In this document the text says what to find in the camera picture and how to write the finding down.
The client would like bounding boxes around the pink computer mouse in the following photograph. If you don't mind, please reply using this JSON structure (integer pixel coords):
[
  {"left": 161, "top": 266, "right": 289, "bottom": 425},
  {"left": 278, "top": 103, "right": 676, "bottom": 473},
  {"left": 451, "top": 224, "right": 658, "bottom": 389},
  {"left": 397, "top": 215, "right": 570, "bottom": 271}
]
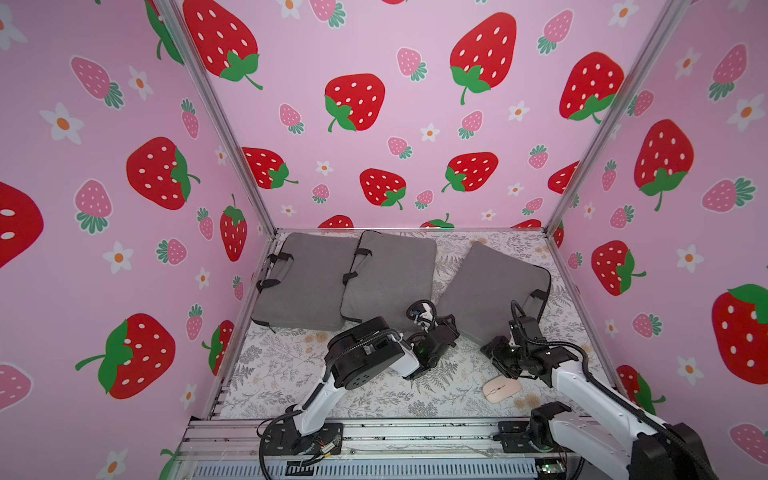
[{"left": 482, "top": 375, "right": 522, "bottom": 404}]

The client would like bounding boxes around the grey laptop bag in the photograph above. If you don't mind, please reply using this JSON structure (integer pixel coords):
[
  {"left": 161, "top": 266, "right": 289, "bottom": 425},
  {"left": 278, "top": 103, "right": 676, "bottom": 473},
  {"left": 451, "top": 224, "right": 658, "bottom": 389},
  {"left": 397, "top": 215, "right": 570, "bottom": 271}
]
[
  {"left": 340, "top": 230, "right": 437, "bottom": 333},
  {"left": 437, "top": 243, "right": 552, "bottom": 347},
  {"left": 251, "top": 233, "right": 358, "bottom": 331}
]

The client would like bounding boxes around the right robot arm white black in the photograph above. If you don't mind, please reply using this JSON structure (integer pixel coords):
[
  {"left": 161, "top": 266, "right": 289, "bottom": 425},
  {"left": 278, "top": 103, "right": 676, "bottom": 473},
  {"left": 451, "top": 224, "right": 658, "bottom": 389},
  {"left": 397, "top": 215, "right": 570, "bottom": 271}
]
[{"left": 482, "top": 301, "right": 717, "bottom": 479}]

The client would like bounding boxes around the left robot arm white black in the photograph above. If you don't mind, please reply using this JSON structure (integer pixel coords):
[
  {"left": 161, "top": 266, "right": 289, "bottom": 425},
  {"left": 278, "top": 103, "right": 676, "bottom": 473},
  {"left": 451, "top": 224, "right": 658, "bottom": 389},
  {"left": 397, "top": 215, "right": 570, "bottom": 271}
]
[{"left": 258, "top": 300, "right": 460, "bottom": 479}]

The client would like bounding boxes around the white ribbed vent strip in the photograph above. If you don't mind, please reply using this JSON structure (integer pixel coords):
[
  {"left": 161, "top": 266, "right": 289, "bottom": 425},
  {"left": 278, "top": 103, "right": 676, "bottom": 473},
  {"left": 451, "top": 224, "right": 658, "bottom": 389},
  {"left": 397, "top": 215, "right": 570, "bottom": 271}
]
[{"left": 191, "top": 458, "right": 538, "bottom": 480}]

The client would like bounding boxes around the floral patterned table mat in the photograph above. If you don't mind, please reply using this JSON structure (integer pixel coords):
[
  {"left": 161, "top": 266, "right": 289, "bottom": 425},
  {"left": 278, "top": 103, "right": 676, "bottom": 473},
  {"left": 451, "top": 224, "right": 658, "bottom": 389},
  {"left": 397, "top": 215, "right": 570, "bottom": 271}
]
[{"left": 214, "top": 230, "right": 616, "bottom": 420}]

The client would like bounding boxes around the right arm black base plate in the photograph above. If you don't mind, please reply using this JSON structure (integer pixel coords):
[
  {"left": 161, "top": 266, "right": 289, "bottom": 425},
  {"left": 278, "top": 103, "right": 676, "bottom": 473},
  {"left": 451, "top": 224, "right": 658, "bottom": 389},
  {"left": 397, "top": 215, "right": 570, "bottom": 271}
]
[{"left": 492, "top": 421, "right": 553, "bottom": 453}]

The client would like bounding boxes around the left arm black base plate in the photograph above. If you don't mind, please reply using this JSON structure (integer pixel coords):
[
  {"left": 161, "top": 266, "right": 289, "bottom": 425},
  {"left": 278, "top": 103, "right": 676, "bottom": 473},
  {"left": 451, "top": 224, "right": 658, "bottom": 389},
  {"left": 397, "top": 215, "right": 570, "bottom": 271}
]
[{"left": 260, "top": 419, "right": 344, "bottom": 456}]

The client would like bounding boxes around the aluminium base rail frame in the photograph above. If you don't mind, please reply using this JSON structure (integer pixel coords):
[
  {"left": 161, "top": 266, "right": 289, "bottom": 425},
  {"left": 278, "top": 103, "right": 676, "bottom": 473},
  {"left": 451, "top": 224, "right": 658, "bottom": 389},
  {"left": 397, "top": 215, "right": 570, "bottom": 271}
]
[{"left": 161, "top": 416, "right": 682, "bottom": 480}]

